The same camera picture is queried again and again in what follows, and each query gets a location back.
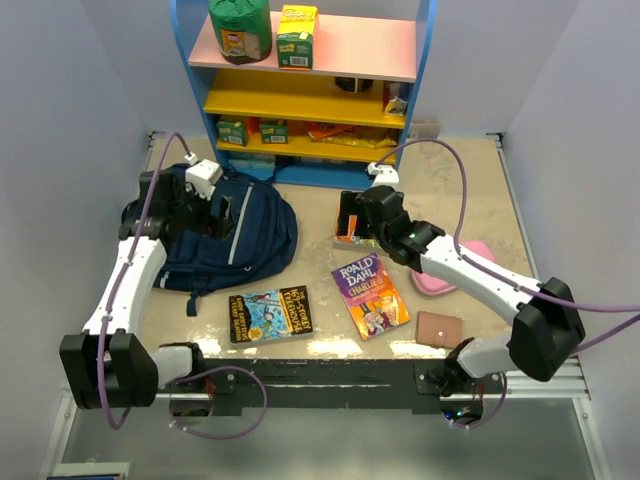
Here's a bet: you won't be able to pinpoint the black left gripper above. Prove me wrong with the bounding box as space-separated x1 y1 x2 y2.
169 177 236 241

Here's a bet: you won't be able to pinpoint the orange Treehouse book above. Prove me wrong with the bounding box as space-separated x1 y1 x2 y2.
333 214 382 252

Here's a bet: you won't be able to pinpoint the navy blue student backpack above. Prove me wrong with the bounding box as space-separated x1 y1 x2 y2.
143 163 298 317

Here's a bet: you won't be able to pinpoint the brown leather wallet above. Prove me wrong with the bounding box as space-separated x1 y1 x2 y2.
415 311 463 349

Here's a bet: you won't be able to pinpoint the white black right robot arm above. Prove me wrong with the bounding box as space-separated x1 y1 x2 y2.
339 186 585 396

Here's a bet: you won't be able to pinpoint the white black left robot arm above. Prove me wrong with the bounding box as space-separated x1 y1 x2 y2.
59 160 233 409

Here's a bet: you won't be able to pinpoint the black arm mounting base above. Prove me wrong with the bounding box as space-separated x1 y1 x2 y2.
149 356 506 419

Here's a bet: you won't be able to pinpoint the orange yellow snack packets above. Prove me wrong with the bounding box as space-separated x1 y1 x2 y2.
302 121 397 149

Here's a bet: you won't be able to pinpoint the blue shelf unit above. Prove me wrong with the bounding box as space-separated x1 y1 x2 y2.
169 1 437 190

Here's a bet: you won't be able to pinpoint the purple Roald Dahl book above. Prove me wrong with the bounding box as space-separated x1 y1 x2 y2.
332 253 410 341

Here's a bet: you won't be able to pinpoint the small green box left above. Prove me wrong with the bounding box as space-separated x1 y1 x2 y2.
216 115 249 146

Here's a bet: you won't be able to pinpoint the small green box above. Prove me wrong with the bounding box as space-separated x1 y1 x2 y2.
259 118 289 144
216 115 249 146

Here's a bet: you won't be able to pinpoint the small green box right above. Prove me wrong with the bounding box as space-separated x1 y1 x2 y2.
259 118 289 144

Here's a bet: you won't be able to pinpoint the small box behind shelf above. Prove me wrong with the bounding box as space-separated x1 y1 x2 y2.
408 119 441 140

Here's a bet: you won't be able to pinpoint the small snack pouch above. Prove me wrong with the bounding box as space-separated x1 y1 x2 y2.
383 82 409 116

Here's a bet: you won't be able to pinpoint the pink pencil case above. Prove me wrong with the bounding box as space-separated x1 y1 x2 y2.
411 240 496 297

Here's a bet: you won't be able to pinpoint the yellow green carton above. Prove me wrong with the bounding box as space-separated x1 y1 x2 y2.
275 5 318 70

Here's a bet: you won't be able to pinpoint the green cylindrical package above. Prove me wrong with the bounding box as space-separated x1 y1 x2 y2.
208 0 272 65

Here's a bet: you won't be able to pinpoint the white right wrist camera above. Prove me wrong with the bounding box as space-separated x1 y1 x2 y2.
366 162 399 189

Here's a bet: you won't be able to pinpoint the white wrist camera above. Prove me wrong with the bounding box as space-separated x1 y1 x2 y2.
185 153 223 200
366 162 399 189

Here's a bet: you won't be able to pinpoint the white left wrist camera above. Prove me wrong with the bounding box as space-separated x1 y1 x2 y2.
185 153 223 200

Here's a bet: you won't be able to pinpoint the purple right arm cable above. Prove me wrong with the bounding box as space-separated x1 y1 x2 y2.
374 137 640 354

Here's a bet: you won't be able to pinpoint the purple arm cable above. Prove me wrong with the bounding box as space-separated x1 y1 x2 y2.
374 137 640 354
96 131 193 431

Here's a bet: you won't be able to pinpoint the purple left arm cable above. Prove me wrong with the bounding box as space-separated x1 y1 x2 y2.
96 131 193 431

